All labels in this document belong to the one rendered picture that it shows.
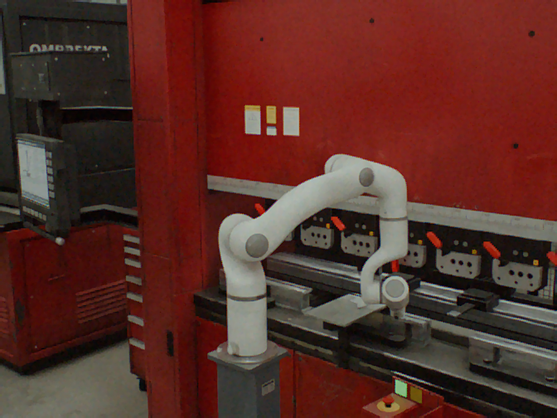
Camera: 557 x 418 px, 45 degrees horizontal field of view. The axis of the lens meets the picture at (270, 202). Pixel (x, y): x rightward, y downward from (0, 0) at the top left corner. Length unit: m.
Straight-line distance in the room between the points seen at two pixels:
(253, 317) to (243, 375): 0.17
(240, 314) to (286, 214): 0.33
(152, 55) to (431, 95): 1.22
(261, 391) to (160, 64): 1.45
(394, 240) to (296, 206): 0.37
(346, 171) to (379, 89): 0.49
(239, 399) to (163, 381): 1.20
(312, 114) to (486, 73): 0.71
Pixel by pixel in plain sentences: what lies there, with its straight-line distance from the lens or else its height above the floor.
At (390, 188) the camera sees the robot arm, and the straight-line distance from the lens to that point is 2.15.
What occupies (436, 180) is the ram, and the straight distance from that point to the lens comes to 2.31.
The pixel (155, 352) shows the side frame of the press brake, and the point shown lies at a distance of 3.25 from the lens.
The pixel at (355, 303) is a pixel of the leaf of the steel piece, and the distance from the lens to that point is 2.49.
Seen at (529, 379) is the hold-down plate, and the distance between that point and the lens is 2.30.
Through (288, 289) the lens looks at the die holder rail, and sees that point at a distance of 2.82.
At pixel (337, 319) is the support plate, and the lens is 2.39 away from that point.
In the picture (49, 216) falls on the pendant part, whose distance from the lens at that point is 2.90.
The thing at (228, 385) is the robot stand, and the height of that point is 0.92.
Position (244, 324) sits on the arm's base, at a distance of 2.03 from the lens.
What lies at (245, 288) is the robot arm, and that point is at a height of 1.23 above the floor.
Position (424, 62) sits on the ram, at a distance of 2.31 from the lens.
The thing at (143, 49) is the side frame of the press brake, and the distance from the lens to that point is 2.98.
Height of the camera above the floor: 1.84
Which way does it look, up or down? 11 degrees down
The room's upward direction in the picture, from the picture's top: 1 degrees counter-clockwise
